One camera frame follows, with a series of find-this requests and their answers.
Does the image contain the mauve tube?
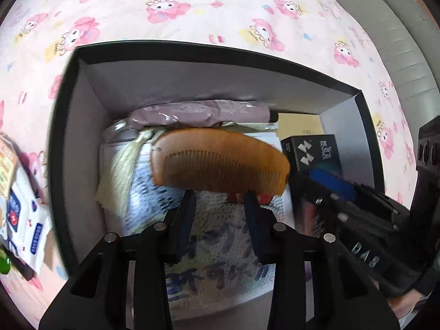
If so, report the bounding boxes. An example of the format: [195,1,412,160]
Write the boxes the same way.
[125,99,279,131]

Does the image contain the yellow flat package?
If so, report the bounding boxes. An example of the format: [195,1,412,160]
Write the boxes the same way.
[277,113,325,136]

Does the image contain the white blue wet wipes pack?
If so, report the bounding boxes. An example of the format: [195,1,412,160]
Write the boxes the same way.
[0,165,52,272]

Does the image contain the green round item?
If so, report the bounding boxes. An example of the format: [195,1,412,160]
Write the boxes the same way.
[0,247,11,276]

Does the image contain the black iridescent product box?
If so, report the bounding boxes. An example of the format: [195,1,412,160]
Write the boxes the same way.
[280,134,344,238]

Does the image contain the wooden comb with tassel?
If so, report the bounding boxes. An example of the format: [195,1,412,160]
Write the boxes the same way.
[94,127,292,210]

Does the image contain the black box lid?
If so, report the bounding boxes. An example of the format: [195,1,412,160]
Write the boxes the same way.
[48,40,386,320]

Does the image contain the grey green bed headboard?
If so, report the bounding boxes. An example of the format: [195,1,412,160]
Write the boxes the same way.
[354,0,440,117]

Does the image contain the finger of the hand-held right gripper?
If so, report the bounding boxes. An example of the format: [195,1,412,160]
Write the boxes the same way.
[307,168,400,218]
[296,179,401,238]

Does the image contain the yellow green sticker card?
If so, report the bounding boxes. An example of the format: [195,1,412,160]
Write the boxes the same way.
[0,134,19,196]

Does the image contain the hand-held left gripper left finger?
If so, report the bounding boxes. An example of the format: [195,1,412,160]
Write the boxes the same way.
[38,188,196,330]

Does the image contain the pink printed blanket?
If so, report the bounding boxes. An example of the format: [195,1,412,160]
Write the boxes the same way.
[0,0,416,317]

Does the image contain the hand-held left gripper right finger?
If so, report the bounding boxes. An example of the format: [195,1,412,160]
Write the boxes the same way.
[243,190,401,330]

